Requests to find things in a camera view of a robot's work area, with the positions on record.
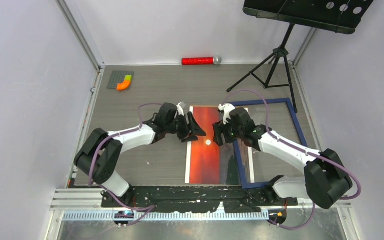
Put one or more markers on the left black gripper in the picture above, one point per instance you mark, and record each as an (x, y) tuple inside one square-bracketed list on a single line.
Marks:
[(194, 130)]

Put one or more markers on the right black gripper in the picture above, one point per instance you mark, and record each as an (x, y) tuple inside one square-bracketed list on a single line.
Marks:
[(218, 128)]

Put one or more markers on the red sunset photo print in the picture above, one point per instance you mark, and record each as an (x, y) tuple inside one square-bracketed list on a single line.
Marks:
[(210, 164)]

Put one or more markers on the blue wooden picture frame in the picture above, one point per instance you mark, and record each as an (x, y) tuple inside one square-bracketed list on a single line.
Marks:
[(278, 146)]

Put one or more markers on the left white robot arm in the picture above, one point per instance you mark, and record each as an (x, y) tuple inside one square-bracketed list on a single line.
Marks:
[(99, 155)]

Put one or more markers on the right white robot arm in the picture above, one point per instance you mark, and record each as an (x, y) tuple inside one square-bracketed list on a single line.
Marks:
[(324, 179)]

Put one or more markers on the red toy microphone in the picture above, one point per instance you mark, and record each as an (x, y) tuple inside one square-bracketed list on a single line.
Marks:
[(215, 60)]

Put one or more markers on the green toy brick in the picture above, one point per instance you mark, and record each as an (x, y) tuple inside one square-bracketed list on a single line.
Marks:
[(128, 78)]

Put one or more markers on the orange curved toy block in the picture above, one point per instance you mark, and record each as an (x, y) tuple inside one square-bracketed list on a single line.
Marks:
[(123, 85)]

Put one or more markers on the grey building baseplate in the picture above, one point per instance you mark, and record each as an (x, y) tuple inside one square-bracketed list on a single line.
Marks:
[(117, 76)]

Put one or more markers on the black music stand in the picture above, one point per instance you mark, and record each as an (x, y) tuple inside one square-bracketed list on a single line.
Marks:
[(338, 16)]

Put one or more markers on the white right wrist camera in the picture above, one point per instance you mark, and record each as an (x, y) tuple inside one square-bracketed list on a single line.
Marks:
[(226, 109)]

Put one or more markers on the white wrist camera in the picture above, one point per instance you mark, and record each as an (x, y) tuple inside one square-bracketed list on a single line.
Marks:
[(180, 108), (226, 109)]

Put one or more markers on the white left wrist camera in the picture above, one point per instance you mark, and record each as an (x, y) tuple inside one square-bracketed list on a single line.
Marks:
[(180, 108)]

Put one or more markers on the aluminium front rail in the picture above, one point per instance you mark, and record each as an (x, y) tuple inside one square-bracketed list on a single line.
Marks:
[(84, 204)]

